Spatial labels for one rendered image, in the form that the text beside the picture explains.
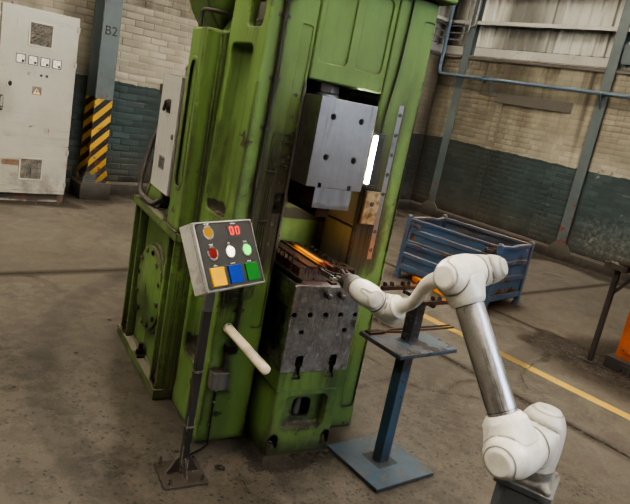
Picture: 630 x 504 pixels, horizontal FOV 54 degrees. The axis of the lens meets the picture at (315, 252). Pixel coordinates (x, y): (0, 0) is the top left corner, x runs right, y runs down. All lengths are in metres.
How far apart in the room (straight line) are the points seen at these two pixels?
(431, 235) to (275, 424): 4.05
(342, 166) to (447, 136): 9.25
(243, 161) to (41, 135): 5.12
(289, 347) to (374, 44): 1.48
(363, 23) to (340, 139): 0.55
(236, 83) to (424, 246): 4.13
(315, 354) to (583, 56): 8.73
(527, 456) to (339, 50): 1.88
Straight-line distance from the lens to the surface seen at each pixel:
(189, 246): 2.49
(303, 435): 3.30
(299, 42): 2.88
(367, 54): 3.07
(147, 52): 8.81
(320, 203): 2.87
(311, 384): 3.16
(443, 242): 6.75
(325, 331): 3.05
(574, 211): 10.63
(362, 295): 2.61
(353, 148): 2.91
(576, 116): 10.81
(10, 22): 7.58
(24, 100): 7.66
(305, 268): 2.93
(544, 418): 2.33
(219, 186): 3.19
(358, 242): 3.22
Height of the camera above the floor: 1.75
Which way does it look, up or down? 14 degrees down
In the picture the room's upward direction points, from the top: 11 degrees clockwise
